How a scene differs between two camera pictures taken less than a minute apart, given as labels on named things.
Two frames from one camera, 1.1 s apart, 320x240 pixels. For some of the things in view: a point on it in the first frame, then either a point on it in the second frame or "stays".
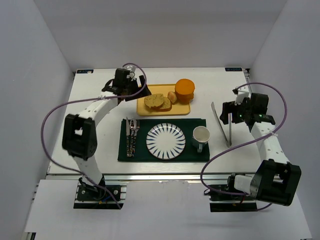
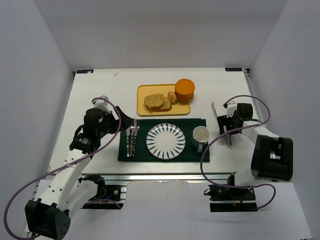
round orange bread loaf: (184, 89) stays
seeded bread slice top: (154, 100) stays
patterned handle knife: (128, 139) stays
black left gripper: (136, 90) -> (117, 118)
